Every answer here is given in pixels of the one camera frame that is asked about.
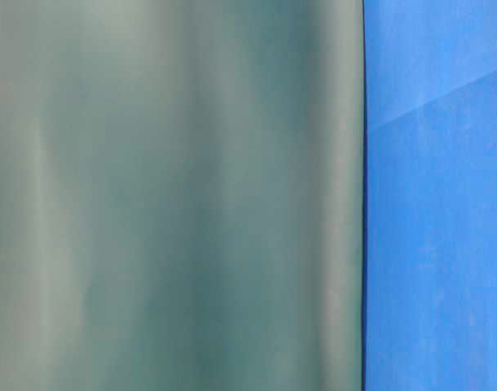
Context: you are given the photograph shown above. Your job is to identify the blue table mat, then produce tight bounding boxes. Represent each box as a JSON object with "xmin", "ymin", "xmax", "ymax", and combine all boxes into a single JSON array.
[{"xmin": 364, "ymin": 1, "xmax": 497, "ymax": 390}]

